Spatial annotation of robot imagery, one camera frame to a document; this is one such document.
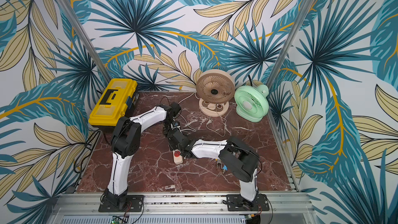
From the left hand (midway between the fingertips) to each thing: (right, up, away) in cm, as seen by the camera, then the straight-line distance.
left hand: (177, 138), depth 94 cm
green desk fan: (+42, +21, -9) cm, 48 cm away
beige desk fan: (+22, +30, -5) cm, 37 cm away
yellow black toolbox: (-34, +22, -4) cm, 41 cm away
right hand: (-2, +1, -5) cm, 5 cm away
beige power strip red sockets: (+1, -10, -9) cm, 13 cm away
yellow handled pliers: (+24, -12, -9) cm, 28 cm away
